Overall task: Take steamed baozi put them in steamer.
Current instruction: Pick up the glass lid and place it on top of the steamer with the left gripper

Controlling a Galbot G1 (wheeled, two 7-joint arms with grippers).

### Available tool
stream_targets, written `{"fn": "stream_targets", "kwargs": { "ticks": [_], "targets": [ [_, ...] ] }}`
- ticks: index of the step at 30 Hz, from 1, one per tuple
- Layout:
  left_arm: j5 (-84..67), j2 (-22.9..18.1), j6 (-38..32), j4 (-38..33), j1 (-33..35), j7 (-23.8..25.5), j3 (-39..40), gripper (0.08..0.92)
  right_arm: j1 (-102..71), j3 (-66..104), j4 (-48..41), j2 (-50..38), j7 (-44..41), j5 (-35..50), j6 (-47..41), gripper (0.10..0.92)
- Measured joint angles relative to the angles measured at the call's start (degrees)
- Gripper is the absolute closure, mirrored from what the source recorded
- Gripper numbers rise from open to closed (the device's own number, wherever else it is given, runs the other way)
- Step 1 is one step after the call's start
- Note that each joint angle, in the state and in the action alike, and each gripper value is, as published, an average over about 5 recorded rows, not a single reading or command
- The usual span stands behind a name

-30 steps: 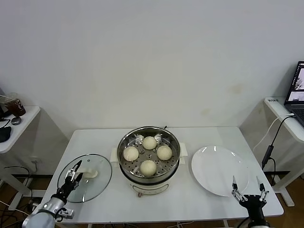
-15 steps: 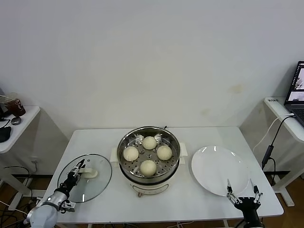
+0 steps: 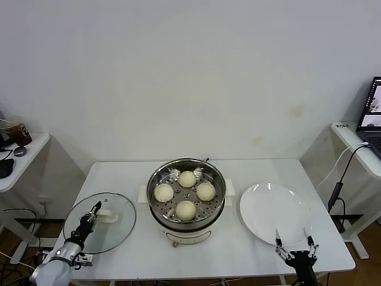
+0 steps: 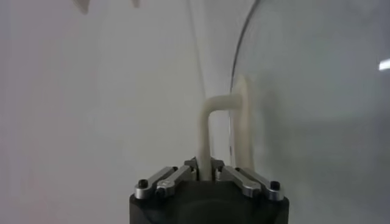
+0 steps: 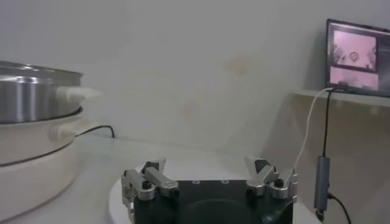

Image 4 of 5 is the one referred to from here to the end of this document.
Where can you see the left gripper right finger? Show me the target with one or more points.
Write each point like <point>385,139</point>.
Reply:
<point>240,179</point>

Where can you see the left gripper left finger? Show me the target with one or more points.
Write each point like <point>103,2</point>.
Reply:
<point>173,179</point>

